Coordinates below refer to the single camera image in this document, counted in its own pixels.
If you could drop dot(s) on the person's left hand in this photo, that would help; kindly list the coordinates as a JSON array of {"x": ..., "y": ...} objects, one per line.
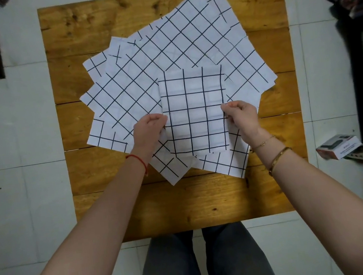
[{"x": 149, "y": 133}]

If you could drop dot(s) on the person's right hand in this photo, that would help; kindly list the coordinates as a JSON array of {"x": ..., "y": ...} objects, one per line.
[{"x": 245, "y": 121}]

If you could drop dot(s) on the pile of grid cloths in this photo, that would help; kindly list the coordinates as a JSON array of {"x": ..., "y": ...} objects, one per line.
[{"x": 173, "y": 44}]

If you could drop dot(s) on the person's left forearm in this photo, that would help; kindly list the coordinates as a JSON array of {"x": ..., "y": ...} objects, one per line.
[{"x": 82, "y": 246}]

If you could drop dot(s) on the person's right forearm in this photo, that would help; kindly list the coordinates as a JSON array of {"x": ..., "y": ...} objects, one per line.
[{"x": 329, "y": 213}]

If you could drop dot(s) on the person's denim trousers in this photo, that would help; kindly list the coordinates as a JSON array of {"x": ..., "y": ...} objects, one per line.
[{"x": 171, "y": 269}]

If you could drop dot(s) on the gold bangle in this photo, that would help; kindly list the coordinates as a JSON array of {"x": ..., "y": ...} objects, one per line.
[{"x": 279, "y": 156}]

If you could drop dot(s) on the wooden table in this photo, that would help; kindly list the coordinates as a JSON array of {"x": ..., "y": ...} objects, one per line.
[{"x": 193, "y": 203}]

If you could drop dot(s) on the small white orange box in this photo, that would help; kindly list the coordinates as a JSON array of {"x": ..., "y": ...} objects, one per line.
[{"x": 345, "y": 150}]

